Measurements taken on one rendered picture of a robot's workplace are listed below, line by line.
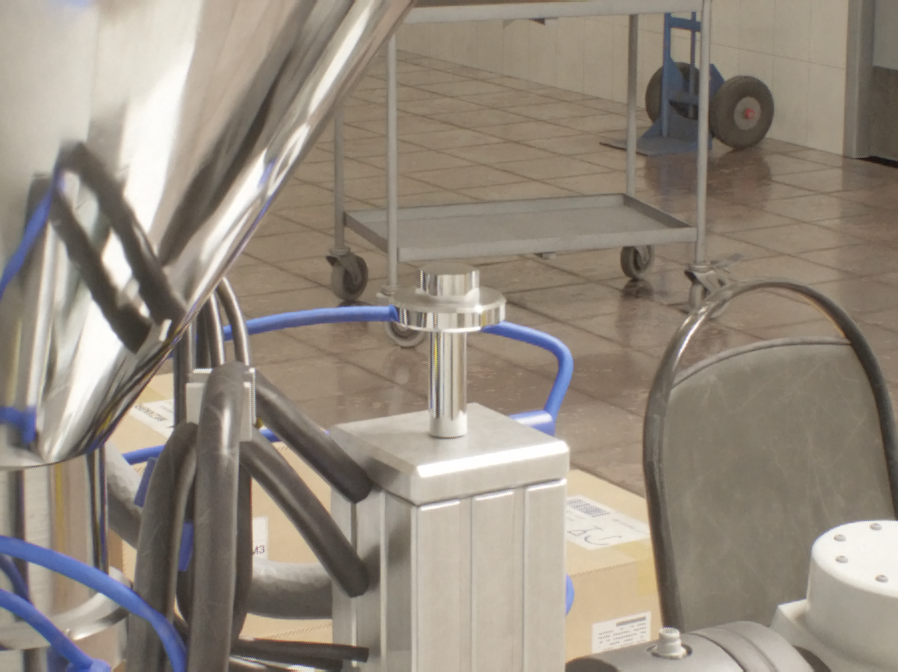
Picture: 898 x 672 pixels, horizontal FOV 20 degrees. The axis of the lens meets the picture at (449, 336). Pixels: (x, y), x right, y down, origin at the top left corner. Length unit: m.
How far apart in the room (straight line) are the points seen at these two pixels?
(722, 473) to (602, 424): 2.94
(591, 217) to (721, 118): 2.23
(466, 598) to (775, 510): 2.24
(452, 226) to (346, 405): 1.04
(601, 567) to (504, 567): 2.97
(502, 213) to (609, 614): 3.41
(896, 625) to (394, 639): 0.28
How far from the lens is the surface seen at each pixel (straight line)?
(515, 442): 0.66
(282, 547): 3.36
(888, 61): 9.00
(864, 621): 0.90
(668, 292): 7.01
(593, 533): 3.77
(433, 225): 6.82
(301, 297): 6.94
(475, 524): 0.65
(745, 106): 9.16
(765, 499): 2.88
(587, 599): 3.63
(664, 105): 9.37
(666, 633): 0.88
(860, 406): 2.98
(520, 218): 6.91
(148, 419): 3.45
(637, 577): 3.67
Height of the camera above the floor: 1.60
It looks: 14 degrees down
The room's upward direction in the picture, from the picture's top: straight up
